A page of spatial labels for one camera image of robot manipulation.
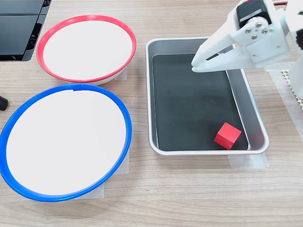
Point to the small red cube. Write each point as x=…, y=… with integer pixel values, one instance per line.
x=227, y=136

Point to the steel tray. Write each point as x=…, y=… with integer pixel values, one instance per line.
x=253, y=113

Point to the black tray mat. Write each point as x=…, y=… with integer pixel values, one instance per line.
x=189, y=106

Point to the translucent tape piece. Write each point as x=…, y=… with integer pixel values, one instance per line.
x=248, y=163
x=97, y=192
x=123, y=73
x=124, y=165

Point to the white plate with red rim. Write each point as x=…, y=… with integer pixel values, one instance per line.
x=87, y=47

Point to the white plate with blue rim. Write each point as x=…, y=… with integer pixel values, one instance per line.
x=66, y=142

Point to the black flat device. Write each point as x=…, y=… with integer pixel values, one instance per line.
x=16, y=30

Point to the small black rounded object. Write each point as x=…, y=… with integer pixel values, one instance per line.
x=3, y=103

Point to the pale perforated base plate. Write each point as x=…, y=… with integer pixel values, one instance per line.
x=287, y=74

